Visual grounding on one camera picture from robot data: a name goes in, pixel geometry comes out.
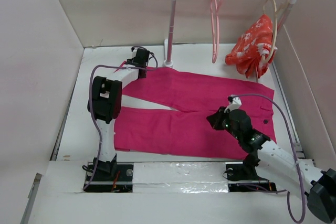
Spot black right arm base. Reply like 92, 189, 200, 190
223, 154, 277, 193

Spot orange floral garment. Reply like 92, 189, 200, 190
225, 14, 277, 78

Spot beige wooden hanger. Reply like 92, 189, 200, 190
261, 0, 290, 63

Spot pink plastic hanger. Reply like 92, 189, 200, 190
210, 0, 223, 63

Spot metal rail left edge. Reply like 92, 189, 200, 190
19, 119, 66, 224

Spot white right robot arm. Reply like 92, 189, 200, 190
206, 107, 335, 223

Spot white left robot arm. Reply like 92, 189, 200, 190
88, 46, 156, 180

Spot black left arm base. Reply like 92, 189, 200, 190
82, 156, 134, 193

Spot pink trousers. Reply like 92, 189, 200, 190
114, 68, 275, 159

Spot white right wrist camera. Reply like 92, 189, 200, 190
225, 95, 242, 113

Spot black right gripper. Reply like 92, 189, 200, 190
206, 106, 242, 141

